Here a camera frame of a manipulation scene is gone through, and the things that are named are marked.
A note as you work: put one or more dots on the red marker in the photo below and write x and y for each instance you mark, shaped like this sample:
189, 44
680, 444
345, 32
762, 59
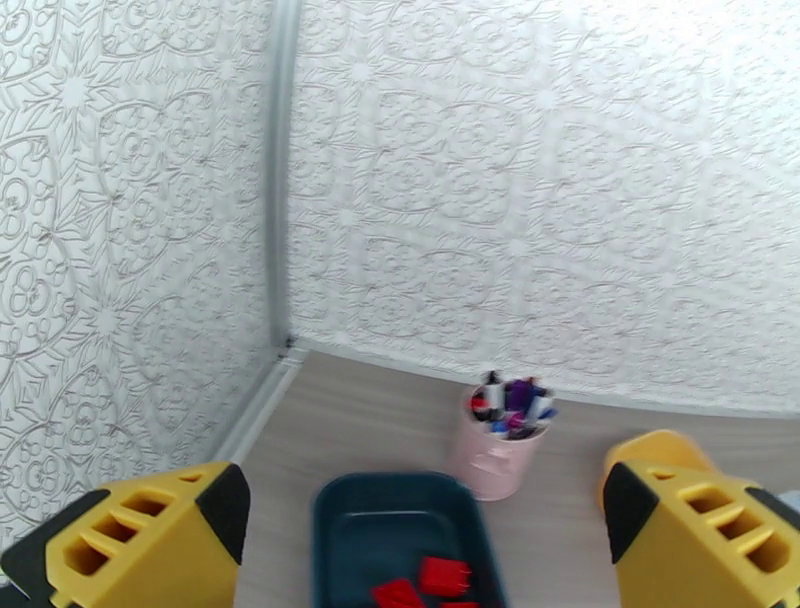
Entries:
480, 405

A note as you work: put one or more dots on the black white marker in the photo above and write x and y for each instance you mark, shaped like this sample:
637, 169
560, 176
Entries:
494, 389

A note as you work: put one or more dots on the teal plastic bin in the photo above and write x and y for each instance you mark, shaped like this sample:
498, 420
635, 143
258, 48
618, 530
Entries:
375, 537

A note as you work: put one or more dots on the blue marker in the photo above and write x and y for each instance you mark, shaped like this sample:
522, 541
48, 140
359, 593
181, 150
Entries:
545, 409

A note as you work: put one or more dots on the aluminium frame post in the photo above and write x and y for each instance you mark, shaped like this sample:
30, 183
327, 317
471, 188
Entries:
278, 187

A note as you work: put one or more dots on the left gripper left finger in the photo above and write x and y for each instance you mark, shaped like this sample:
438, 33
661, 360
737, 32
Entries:
125, 544

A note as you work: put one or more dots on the pink metal cup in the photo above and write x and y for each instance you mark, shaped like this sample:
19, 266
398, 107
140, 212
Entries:
494, 462

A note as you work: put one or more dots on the white table edge trim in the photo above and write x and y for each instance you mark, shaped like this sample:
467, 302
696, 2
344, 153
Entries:
562, 390
262, 400

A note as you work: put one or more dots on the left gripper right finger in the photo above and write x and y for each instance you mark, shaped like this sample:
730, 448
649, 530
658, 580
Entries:
700, 550

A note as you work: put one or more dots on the yellow plastic bin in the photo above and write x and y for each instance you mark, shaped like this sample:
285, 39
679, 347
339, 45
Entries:
662, 447

